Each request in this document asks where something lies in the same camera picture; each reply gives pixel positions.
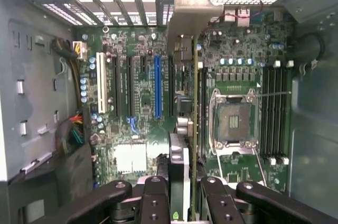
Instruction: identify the blue expansion slot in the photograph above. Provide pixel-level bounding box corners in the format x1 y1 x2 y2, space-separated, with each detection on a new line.
153 54 163 120

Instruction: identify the black fan shroud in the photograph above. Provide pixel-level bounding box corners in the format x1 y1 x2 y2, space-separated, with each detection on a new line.
54 143 93 205

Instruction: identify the CPU socket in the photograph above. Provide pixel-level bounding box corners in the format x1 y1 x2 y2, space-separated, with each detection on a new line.
209 88 262 156

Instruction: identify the yellow and black wire bundle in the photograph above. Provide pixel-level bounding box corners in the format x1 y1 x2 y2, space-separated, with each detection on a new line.
51 37 88 109

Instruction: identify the white expansion slot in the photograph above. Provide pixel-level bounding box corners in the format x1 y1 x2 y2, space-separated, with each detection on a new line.
96 52 107 114

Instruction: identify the multicoloured wire bundle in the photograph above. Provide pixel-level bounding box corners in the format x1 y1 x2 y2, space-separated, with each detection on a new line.
55 111 86 154

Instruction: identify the silver chipset heatsink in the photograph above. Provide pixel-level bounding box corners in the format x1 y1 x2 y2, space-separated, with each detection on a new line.
114 143 148 175

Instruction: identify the metal socket cover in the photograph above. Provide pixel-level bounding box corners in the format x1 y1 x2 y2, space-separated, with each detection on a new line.
214 145 266 185

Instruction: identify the thick black cable loop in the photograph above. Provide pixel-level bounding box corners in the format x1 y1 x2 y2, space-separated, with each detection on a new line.
287 32 326 61

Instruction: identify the green motherboard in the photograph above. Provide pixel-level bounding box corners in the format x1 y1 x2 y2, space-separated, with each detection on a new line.
75 7 294 201

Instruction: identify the open black PC case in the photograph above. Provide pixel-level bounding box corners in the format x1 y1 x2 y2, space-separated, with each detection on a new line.
0 0 338 224

